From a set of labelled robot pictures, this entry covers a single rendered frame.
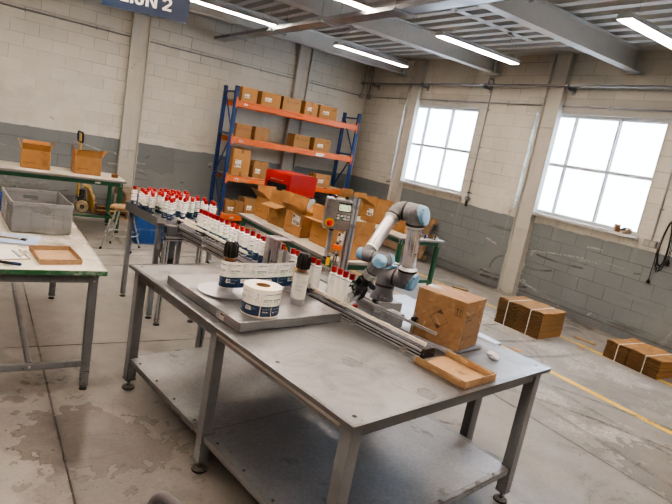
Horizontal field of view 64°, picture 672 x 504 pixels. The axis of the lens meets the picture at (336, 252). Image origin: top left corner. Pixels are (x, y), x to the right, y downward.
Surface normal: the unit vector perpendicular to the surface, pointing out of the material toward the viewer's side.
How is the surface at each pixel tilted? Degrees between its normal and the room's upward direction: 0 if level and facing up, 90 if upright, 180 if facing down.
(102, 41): 90
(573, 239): 90
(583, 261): 90
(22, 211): 90
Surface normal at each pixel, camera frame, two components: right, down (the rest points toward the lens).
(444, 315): -0.61, 0.04
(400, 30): 0.54, 0.25
